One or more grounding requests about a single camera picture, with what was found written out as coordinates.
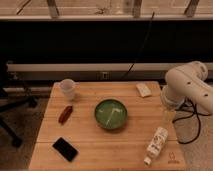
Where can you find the clear plastic cup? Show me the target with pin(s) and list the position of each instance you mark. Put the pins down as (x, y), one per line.
(67, 87)

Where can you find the white baseboard heater rail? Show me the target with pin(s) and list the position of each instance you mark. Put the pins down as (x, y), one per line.
(93, 71)

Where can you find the black smartphone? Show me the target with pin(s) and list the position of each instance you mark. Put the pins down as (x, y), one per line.
(65, 149)

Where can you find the green ceramic bowl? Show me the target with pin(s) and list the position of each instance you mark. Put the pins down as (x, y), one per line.
(110, 114)

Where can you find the red-brown sausage-shaped object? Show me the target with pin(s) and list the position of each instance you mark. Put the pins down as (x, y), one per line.
(65, 114)

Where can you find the black office chair base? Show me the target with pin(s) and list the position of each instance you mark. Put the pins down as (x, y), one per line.
(6, 77)

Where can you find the small white sponge block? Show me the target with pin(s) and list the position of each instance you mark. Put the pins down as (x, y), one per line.
(143, 90)

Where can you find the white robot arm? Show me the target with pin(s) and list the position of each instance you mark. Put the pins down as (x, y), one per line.
(187, 81)

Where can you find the white plastic bottle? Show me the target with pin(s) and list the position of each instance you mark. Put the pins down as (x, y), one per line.
(156, 145)

